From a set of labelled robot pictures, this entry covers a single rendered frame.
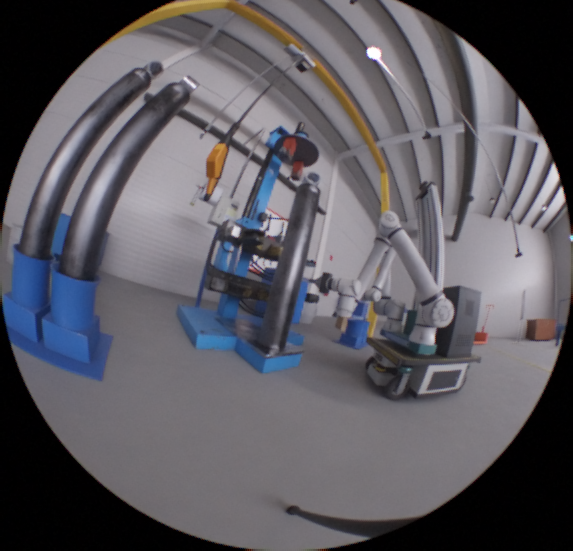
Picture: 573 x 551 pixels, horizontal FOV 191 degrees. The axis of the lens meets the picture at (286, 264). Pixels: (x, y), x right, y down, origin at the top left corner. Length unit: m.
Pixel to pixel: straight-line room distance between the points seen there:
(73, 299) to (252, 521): 0.91
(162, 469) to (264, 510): 0.28
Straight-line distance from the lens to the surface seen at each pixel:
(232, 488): 0.62
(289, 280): 1.20
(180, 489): 0.61
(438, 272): 1.44
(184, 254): 3.32
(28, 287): 1.06
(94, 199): 0.87
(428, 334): 1.20
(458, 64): 5.61
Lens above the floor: 0.57
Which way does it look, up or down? 9 degrees up
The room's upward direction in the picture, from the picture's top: 14 degrees clockwise
